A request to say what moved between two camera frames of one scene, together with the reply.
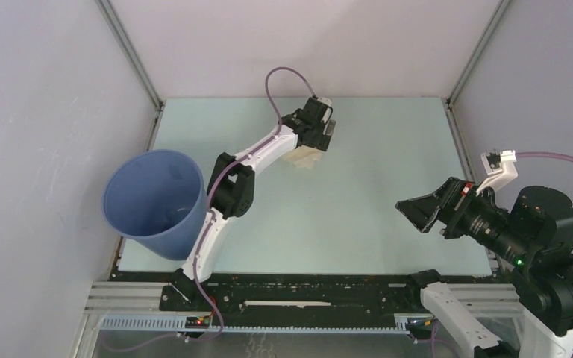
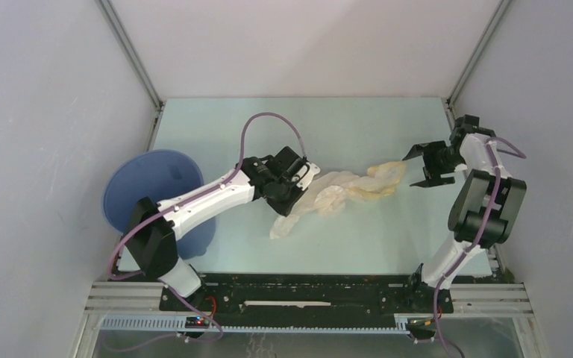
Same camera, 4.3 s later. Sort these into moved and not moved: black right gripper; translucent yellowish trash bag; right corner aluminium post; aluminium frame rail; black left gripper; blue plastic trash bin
Moved: translucent yellowish trash bag; black left gripper; black right gripper
Not moved: right corner aluminium post; aluminium frame rail; blue plastic trash bin
